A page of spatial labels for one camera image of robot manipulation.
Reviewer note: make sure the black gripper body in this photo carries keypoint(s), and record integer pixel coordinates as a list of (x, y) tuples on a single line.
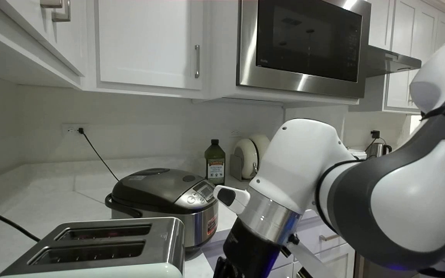
[(248, 252)]

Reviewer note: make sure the silver two-slot toaster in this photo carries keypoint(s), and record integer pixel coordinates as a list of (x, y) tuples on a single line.
[(166, 239)]

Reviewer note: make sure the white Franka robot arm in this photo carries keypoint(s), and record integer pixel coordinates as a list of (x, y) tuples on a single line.
[(305, 155)]

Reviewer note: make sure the white kitchen drawer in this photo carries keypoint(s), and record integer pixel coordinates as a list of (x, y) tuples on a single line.
[(310, 232)]

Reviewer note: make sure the dark green glass bottle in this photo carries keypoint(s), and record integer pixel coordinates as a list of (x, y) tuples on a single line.
[(215, 167)]

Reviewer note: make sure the silver black rice cooker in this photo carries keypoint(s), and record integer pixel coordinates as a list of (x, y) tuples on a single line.
[(161, 193)]

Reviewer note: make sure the stainless steel kettle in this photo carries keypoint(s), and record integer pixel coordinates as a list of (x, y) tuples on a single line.
[(375, 147)]

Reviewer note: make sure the stainless steel microwave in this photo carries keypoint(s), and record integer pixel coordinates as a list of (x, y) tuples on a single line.
[(305, 46)]

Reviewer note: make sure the white single-door upper cabinet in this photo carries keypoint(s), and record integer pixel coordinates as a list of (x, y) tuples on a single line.
[(146, 40)]

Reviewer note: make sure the stainless steel range hood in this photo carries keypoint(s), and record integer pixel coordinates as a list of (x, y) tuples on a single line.
[(387, 62)]

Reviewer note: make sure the white tall upper cabinet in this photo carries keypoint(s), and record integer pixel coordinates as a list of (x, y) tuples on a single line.
[(398, 25)]

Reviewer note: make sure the white double-door upper cabinet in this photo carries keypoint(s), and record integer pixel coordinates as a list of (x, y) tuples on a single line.
[(7, 31)]

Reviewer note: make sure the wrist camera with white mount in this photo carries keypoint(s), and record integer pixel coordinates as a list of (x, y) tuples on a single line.
[(231, 198)]

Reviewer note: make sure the white wall outlet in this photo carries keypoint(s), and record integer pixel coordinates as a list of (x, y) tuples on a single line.
[(70, 128)]

